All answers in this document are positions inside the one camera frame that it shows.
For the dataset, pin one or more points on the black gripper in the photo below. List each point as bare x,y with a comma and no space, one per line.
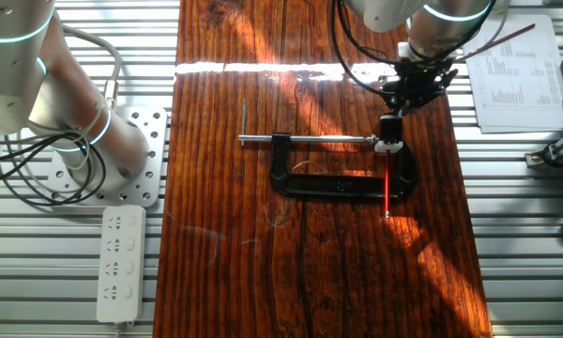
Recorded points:
422,77

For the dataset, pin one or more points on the black cylindrical pencil sharpener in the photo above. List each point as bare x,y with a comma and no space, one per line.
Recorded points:
390,129

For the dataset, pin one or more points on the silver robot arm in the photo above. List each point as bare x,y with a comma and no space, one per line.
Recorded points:
19,70

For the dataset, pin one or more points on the white pencil holder block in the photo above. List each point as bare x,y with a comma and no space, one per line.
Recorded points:
387,147

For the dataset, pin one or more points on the dark red pencil with eraser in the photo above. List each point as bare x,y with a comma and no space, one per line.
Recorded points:
502,41

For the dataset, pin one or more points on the printed white paper sheet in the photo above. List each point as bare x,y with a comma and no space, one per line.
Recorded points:
516,94

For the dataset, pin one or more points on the plain white paper sheet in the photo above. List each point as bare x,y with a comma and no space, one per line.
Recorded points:
521,130

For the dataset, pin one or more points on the black metal C-clamp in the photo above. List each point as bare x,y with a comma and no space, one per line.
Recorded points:
309,185

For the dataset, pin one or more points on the brown wooden board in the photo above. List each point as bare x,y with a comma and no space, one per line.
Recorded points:
244,281

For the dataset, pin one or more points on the white power strip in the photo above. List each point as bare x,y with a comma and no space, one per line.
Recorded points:
122,263

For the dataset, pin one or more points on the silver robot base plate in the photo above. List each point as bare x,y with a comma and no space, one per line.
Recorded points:
156,155

